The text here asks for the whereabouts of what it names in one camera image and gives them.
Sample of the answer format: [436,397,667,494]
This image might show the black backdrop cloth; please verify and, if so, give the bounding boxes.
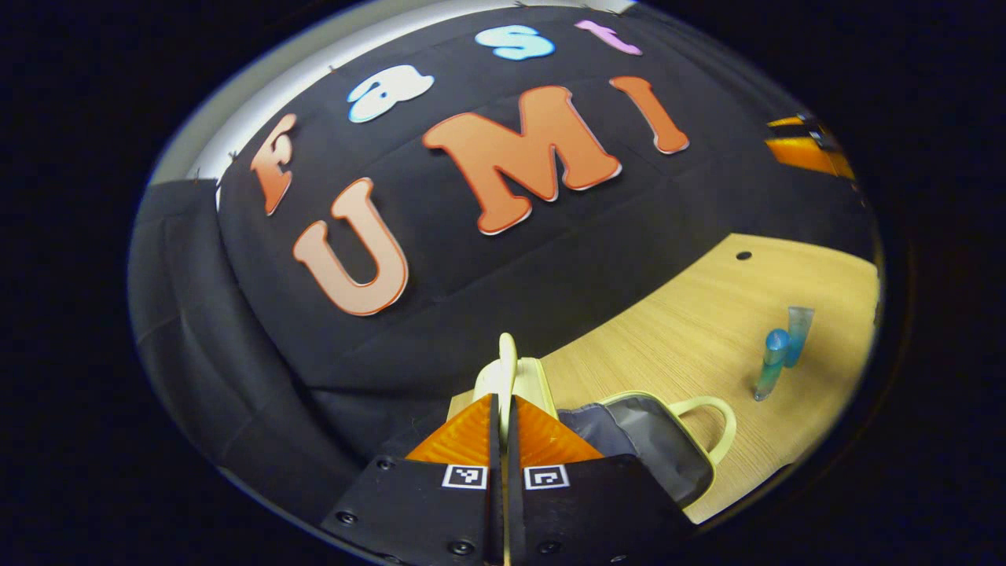
[130,4,877,504]

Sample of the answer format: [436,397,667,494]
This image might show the pale yellow suitcase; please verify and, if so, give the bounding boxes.
[448,333,737,508]

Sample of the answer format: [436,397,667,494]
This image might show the blue glass bottle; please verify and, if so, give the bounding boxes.
[753,329,791,402]

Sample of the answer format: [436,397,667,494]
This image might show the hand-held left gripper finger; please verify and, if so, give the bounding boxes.
[321,393,504,566]
[507,393,696,566]

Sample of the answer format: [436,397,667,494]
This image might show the blue squeeze tube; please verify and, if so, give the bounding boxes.
[786,307,816,369]

